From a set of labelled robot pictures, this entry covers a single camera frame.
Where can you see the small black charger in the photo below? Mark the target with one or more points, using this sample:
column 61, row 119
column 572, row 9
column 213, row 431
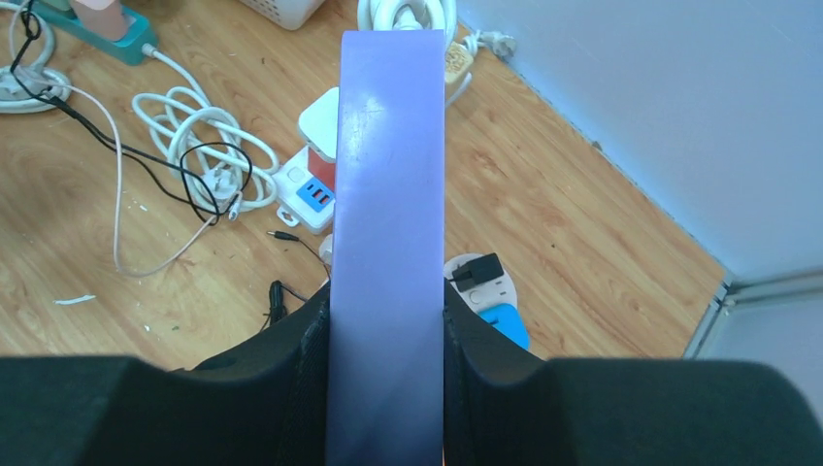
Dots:
column 477, row 271

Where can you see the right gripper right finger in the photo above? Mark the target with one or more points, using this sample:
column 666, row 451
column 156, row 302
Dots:
column 505, row 406

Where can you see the purple power strip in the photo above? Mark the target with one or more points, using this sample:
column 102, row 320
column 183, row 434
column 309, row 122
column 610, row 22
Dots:
column 386, row 354

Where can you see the beige round-pattern plug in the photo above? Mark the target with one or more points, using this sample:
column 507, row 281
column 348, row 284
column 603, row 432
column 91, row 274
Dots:
column 458, row 63

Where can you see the teal power strip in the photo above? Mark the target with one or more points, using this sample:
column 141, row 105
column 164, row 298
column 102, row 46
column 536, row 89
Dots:
column 129, row 50

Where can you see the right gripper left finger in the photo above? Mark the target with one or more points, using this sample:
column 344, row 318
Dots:
column 263, row 402

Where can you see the blue plug adapter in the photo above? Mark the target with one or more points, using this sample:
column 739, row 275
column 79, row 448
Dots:
column 506, row 319

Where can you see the salmon plug adapter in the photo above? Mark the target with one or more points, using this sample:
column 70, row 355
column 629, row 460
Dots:
column 104, row 18

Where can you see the red plug adapter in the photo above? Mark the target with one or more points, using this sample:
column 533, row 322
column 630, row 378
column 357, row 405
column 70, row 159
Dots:
column 322, row 167

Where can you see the white plug adapter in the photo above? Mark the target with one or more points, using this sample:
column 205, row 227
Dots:
column 318, row 124

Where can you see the white plastic basket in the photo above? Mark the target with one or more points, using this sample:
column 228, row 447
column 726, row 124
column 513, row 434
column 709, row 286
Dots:
column 287, row 14

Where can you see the long white power strip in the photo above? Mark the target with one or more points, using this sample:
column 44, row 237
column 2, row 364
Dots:
column 303, row 199

